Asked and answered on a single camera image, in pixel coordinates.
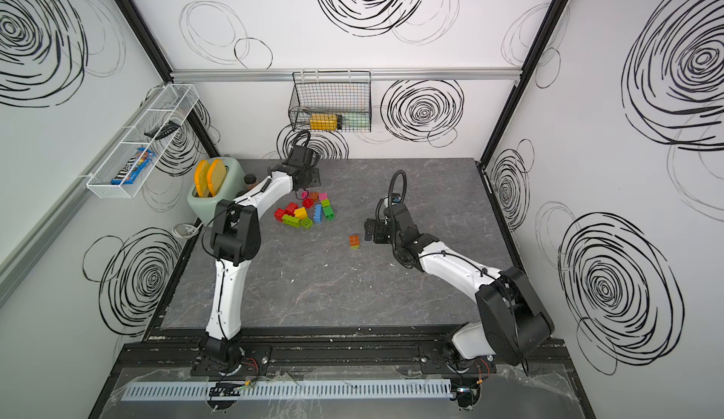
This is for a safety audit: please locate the white wire wall shelf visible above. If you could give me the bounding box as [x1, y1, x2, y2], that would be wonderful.
[86, 83, 199, 200]

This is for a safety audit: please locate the black wire wall basket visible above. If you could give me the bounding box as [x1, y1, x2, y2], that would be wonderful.
[288, 70, 373, 132]

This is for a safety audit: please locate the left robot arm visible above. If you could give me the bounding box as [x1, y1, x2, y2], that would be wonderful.
[201, 144, 321, 374]

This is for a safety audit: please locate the yellow toast slice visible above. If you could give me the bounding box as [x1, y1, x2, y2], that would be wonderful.
[207, 159, 227, 196]
[194, 160, 210, 198]

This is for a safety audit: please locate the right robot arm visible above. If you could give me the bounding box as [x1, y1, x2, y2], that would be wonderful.
[371, 193, 555, 365]

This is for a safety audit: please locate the yellow toast slice right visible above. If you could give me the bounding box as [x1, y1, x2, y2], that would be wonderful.
[207, 159, 227, 196]

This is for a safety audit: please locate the blue candy packet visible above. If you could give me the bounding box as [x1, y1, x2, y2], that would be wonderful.
[110, 147, 156, 185]

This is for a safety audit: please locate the black remote control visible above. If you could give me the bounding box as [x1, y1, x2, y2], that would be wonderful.
[144, 121, 180, 141]

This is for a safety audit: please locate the mint green toaster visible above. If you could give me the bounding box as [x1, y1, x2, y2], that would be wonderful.
[187, 157, 247, 225]

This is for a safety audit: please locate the dark green lego brick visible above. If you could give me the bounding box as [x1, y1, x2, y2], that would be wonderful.
[322, 206, 335, 220]

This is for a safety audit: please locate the blue lego brick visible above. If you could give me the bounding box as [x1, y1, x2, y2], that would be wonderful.
[312, 204, 324, 223]

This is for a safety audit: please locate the white slotted cable duct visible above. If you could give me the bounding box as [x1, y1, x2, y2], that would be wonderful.
[121, 379, 454, 402]

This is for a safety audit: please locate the yellow item in basket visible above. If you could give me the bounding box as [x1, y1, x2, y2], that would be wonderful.
[308, 114, 341, 132]

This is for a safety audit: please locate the yellow lego brick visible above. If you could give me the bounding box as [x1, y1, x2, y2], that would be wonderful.
[294, 207, 307, 220]

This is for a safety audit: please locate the long green lego brick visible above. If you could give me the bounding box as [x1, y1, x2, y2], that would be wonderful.
[282, 215, 313, 230]

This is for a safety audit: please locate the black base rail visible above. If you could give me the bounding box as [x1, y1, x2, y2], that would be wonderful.
[115, 327, 572, 378]

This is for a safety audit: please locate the red lego brick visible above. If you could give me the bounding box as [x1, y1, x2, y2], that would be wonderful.
[275, 202, 298, 222]

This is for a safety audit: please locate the yellow toast slice left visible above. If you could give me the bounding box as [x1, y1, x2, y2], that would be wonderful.
[194, 160, 210, 198]

